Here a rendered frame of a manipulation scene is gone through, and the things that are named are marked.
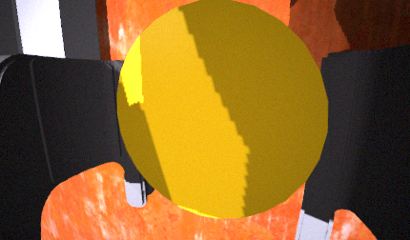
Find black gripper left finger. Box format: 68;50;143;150
0;53;154;240

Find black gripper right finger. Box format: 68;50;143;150
295;44;410;240

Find white rectangular tray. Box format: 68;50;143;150
0;0;101;60

